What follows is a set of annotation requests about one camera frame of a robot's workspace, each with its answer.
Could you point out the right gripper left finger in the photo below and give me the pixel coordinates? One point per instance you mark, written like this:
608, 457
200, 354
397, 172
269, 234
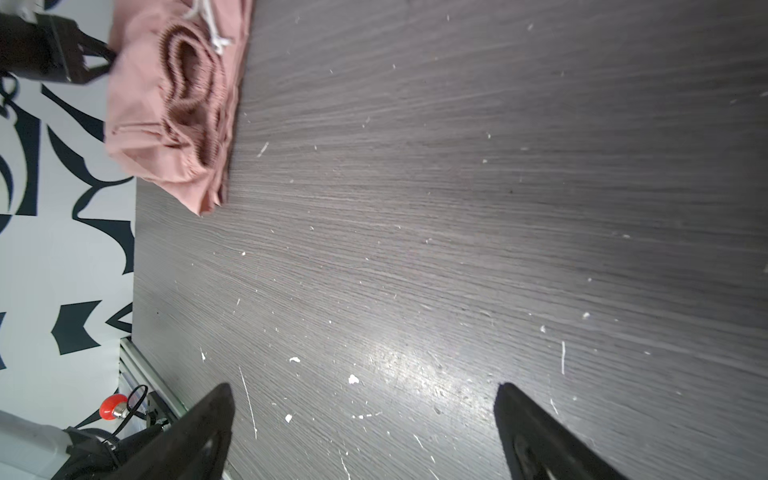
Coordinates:
195, 447

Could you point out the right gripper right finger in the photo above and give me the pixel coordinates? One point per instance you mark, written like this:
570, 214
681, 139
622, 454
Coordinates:
537, 446

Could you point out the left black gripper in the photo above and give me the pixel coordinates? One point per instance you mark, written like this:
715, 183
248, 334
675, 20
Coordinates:
26, 52

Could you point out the pink shorts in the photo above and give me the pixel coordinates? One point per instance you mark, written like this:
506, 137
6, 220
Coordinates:
173, 93

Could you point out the red emergency stop button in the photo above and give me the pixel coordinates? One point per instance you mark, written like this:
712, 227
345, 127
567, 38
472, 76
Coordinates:
114, 407

